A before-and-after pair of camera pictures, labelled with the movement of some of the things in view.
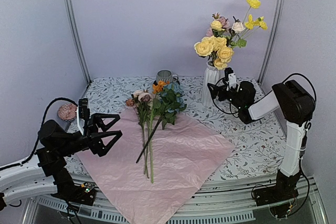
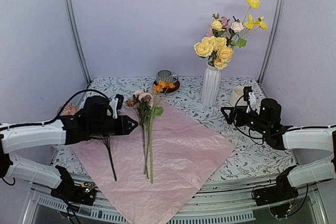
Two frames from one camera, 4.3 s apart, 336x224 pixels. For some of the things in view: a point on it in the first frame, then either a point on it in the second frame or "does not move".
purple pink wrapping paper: [148, 172] does not move
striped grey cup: [166, 75] does not move
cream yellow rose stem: [215, 46] does not move
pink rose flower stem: [224, 23] does not move
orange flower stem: [156, 87] does not move
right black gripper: [222, 89] to [241, 110]
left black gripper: [93, 138] to [125, 125]
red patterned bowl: [67, 112] does not move
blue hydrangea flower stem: [170, 103] to [106, 139]
